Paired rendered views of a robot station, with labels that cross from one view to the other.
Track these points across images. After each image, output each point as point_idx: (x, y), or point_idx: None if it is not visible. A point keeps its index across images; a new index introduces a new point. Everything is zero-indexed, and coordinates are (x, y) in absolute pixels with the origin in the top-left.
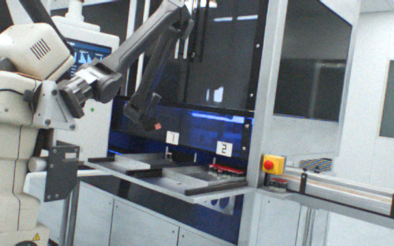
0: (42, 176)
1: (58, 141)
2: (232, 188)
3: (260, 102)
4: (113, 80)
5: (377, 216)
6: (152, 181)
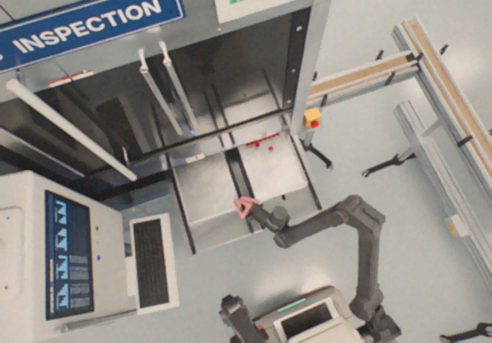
0: (178, 296)
1: (302, 311)
2: (301, 158)
3: (300, 101)
4: (381, 291)
5: (376, 88)
6: None
